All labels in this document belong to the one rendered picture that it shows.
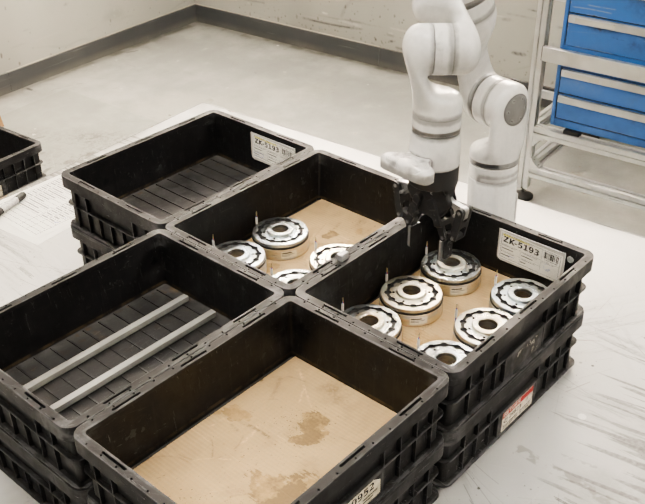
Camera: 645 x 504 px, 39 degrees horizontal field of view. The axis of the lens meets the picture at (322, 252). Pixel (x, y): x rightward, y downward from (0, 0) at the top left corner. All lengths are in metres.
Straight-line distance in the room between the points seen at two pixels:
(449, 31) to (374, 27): 3.54
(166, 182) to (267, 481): 0.87
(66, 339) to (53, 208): 0.69
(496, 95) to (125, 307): 0.74
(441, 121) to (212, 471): 0.57
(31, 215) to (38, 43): 2.79
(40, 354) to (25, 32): 3.44
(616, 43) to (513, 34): 1.20
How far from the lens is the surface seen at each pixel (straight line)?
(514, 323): 1.34
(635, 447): 1.53
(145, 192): 1.90
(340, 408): 1.33
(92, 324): 1.54
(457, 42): 1.26
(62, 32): 4.96
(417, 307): 1.47
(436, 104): 1.29
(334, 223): 1.75
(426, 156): 1.32
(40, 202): 2.19
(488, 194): 1.74
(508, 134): 1.70
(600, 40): 3.30
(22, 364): 1.48
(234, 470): 1.25
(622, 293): 1.86
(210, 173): 1.95
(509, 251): 1.59
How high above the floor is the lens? 1.72
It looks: 32 degrees down
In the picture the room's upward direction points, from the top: 1 degrees counter-clockwise
